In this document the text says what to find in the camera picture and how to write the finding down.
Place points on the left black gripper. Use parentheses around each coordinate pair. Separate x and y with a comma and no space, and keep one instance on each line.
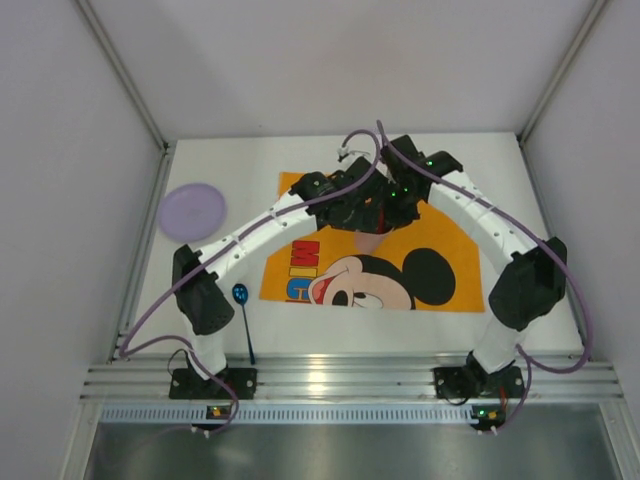
(357,215)

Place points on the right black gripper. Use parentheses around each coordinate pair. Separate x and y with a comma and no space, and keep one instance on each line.
(401,214)

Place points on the pink plastic cup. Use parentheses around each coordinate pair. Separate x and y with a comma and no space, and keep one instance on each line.
(368,243)

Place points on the orange cartoon mouse placemat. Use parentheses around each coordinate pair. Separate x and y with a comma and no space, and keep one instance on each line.
(430,265)

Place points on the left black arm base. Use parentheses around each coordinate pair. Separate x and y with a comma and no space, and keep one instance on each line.
(187,384)

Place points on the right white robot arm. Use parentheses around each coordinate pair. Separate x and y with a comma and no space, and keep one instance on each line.
(530,282)

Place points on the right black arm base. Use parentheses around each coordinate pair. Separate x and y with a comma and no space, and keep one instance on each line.
(460,382)

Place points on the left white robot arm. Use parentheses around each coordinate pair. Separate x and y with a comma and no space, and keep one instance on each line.
(203,279)

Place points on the blue metal spoon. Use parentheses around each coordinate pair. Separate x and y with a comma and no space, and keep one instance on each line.
(240,295)

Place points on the purple plastic plate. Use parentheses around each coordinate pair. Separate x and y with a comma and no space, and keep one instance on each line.
(191,212)

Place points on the right aluminium frame post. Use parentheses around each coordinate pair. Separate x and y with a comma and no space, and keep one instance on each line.
(587,26)

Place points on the aluminium frame post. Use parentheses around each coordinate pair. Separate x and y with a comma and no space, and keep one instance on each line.
(587,26)
(120,70)

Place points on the left aluminium frame post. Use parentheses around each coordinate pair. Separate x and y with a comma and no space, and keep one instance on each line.
(120,70)

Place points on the aluminium mounting rail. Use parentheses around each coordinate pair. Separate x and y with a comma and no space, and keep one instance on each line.
(351,377)

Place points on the perforated cable tray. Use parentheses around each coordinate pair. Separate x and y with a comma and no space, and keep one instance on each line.
(302,414)

